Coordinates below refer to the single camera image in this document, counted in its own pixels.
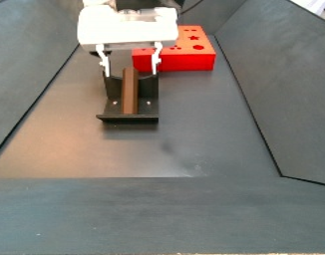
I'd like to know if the brown hexagonal prism peg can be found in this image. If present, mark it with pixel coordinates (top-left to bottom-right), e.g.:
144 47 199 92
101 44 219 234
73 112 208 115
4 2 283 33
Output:
121 67 139 115

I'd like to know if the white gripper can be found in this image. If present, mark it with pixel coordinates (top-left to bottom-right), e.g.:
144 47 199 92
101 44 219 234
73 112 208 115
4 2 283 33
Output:
77 5 177 78

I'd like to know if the red foam shape-sorting block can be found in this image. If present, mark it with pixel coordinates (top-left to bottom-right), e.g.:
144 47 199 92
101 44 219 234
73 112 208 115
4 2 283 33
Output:
131 25 216 74

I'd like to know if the dark grey cradle stand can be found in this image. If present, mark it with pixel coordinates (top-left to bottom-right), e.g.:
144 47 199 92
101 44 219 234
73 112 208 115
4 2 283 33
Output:
96 67 159 124

